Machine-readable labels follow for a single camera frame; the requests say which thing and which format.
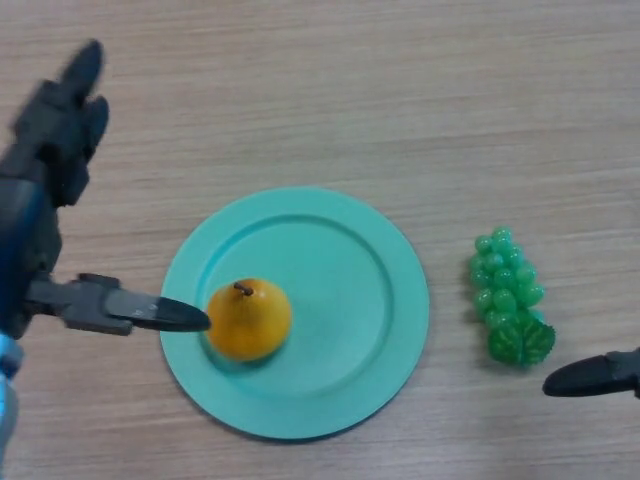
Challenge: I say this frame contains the yellow pear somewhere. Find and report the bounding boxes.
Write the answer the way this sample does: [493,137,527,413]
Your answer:
[206,279,293,364]

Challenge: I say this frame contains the green round plate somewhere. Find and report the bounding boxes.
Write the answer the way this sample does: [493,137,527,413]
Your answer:
[159,186,431,442]

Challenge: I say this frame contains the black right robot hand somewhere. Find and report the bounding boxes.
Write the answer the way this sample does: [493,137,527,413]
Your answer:
[542,345,640,400]

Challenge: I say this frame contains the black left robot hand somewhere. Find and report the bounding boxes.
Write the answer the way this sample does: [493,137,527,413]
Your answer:
[0,38,211,341]

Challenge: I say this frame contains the green grape bunch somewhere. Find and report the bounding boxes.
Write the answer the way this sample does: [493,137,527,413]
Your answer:
[468,225,557,369]

